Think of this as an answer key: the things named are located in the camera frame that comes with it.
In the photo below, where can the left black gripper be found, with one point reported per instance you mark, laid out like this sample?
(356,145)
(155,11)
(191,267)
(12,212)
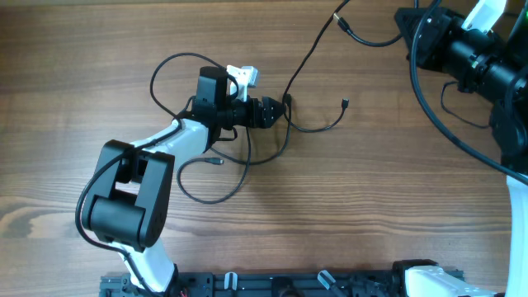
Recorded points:
(265,120)

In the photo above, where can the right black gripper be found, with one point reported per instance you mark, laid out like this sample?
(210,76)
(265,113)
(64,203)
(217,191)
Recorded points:
(444,26)

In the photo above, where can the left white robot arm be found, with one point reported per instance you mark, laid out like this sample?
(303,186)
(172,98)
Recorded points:
(126,201)

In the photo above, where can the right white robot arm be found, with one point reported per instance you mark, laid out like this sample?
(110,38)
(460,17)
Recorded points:
(465,47)

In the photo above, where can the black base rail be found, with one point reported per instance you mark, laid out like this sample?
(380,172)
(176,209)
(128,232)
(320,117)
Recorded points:
(356,283)

